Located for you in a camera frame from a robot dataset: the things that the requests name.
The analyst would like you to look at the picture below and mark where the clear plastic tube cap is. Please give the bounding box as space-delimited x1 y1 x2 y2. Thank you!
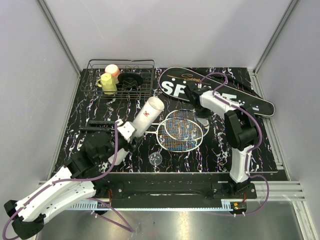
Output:
148 152 163 166

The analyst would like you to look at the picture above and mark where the white shuttlecock tube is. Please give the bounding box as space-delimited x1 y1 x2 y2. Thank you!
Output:
108 96 165 166

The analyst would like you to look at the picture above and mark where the shuttlecock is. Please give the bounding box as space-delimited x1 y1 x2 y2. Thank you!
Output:
197 118 210 128

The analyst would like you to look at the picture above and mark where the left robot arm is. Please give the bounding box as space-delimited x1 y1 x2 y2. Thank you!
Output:
2 131 141 240

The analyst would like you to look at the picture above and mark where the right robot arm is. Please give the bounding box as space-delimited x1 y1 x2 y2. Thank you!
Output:
184 84 262 199

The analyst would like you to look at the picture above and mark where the upper badminton racket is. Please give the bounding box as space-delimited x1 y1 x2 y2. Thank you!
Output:
80 109 210 141

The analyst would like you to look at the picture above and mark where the badminton racket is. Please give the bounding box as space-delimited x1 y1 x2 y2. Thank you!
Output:
80 109 210 141
83 120 203 155

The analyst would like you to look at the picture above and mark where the lower badminton racket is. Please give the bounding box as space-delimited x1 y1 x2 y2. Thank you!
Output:
83 120 203 155

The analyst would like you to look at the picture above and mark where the marble pattern table mat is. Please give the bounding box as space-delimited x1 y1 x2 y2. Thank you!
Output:
53 67 277 173

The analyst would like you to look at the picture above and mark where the black racket bag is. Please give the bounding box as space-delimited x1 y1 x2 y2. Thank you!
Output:
158 67 275 118

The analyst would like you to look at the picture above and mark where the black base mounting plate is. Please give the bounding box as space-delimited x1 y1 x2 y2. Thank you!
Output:
95 172 257 210

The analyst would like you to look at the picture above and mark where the black bowl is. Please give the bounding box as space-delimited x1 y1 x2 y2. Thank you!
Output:
118 72 143 91

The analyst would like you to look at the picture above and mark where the yellow-green mug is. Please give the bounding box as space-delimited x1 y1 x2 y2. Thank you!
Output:
96 73 117 95

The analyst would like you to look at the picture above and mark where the pink cup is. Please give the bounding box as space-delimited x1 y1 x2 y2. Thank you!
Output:
104 64 121 84

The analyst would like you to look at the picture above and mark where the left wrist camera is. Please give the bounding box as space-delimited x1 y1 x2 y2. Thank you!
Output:
115 119 137 143

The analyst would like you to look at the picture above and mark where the wire dish rack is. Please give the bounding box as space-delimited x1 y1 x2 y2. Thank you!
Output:
80 59 155 100

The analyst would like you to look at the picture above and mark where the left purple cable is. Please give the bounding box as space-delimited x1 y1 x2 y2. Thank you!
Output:
2 121 135 240

